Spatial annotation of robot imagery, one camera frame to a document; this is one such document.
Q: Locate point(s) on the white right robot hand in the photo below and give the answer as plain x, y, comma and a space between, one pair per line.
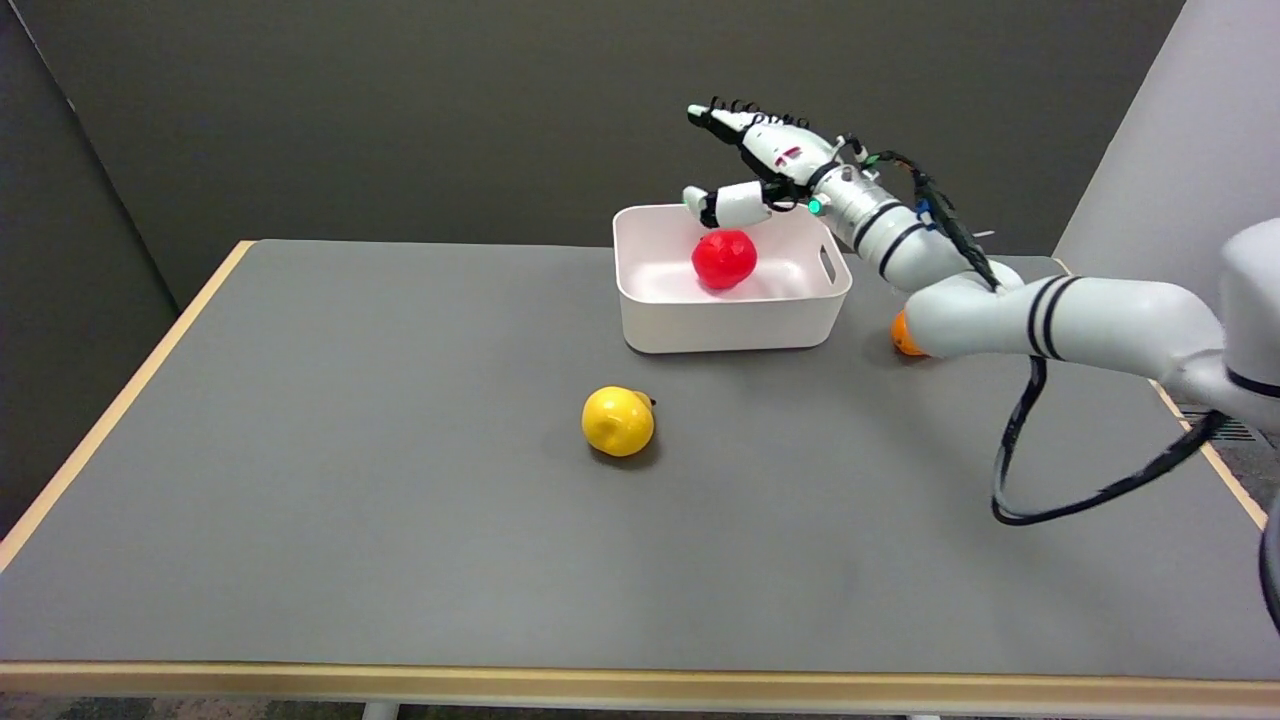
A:
765, 160

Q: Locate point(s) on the red tomato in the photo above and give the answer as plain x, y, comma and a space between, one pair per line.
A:
724, 259

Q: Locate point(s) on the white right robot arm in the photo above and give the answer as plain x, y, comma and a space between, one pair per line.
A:
1040, 290

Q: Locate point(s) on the white plastic box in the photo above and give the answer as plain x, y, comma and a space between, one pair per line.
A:
729, 280

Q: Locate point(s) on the orange mango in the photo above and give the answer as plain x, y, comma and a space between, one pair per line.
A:
905, 335

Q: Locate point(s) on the yellow lemon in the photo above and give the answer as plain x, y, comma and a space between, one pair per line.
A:
618, 421

